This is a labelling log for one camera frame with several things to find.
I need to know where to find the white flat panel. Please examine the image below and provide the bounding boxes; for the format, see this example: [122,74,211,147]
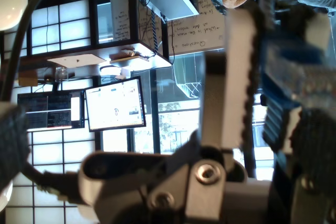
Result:
[136,0,200,20]

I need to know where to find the white screen monitor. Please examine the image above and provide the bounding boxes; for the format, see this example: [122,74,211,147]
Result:
[84,76,147,133]

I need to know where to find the black framed shelf unit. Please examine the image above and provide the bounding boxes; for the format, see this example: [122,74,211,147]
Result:
[20,0,174,70]

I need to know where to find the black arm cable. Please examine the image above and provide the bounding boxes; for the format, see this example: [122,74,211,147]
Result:
[0,0,85,206]

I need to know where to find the glass jar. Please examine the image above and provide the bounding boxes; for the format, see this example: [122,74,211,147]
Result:
[54,66,69,82]

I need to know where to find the dark screen monitor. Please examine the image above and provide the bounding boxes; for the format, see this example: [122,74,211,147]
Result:
[17,90,86,131]

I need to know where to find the white handwritten paper sheet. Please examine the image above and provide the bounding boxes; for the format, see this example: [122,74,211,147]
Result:
[167,0,228,57]

